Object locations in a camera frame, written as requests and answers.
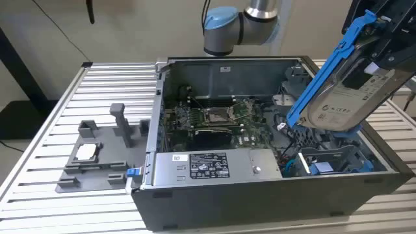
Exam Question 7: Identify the hard disk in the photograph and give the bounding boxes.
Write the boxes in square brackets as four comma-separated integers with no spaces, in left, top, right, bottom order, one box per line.
[287,9,416,134]

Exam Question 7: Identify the grey metal drive cage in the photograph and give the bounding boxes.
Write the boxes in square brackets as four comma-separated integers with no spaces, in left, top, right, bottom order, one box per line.
[271,65,314,117]

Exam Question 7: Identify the metal socket cover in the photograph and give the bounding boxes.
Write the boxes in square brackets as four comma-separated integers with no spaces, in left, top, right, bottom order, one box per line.
[231,101,255,117]

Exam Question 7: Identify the green motherboard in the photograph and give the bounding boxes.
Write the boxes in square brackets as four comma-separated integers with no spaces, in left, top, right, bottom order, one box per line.
[165,97,281,153]

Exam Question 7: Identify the CPU socket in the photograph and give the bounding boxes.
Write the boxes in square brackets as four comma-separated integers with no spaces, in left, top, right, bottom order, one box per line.
[203,107,235,126]

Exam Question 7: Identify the thin locking lever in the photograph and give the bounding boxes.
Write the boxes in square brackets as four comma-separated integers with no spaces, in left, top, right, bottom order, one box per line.
[190,95,207,110]

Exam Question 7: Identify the silver power supply unit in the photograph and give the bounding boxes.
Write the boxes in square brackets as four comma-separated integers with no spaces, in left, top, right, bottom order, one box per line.
[153,148,285,188]

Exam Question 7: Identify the dark grey PC case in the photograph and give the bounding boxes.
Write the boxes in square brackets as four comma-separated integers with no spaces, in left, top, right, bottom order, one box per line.
[131,55,416,232]

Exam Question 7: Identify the silver CPU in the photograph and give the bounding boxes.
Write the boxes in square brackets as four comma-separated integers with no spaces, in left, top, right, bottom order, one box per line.
[75,143,99,160]

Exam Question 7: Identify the grey parts rack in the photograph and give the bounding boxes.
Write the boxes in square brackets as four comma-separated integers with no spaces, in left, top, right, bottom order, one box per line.
[55,103,151,195]

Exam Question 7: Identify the black wire white connector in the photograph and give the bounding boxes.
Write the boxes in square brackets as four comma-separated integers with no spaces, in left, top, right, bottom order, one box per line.
[273,113,289,134]

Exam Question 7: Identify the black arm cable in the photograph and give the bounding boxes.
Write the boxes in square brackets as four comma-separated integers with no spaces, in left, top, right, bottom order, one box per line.
[201,0,213,32]

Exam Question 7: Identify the blue data wire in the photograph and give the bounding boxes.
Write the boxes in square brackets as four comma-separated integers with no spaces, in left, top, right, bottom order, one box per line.
[282,157,297,176]

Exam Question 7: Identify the black hanging strap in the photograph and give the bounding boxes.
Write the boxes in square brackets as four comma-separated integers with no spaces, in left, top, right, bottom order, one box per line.
[85,0,97,24]

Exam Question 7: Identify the thin black wall cable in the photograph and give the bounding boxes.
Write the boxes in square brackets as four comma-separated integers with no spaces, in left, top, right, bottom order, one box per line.
[33,0,94,64]

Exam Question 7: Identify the black stand post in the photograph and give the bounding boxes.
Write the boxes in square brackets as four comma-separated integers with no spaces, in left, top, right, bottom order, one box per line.
[0,26,58,139]

